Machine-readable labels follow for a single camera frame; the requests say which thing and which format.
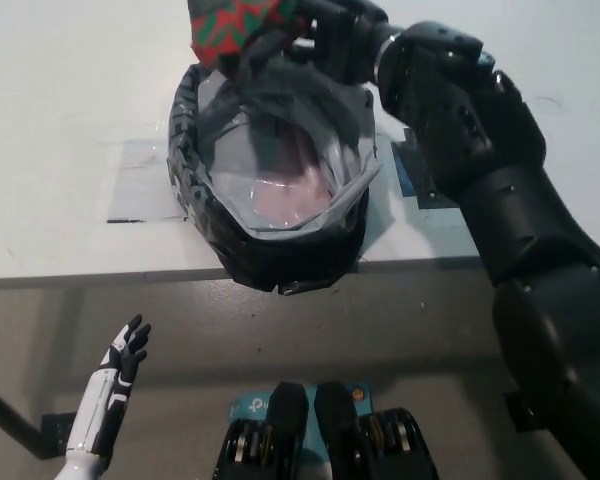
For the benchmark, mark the black diagonal table strut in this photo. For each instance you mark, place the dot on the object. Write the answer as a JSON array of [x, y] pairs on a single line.
[[7, 415]]

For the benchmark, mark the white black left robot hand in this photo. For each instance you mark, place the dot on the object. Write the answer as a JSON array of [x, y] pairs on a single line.
[[100, 400]]

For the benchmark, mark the black floor marker pad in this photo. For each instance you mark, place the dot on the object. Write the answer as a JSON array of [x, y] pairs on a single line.
[[520, 412], [55, 435]]

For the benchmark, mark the pink packet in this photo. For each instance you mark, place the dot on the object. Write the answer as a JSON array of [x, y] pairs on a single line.
[[295, 190]]

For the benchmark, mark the black square table mat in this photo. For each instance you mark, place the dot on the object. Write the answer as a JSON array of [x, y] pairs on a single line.
[[422, 170]]

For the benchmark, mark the red green coffee bean bag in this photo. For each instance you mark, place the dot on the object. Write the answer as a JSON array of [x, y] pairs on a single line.
[[230, 27]]

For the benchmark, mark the clear tape patch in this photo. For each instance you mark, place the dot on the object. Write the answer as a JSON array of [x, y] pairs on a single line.
[[140, 185]]

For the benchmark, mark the black plastic bag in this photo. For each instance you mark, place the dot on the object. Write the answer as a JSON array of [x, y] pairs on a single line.
[[215, 240]]

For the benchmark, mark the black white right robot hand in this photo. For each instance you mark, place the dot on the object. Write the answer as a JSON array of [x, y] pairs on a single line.
[[340, 35]]

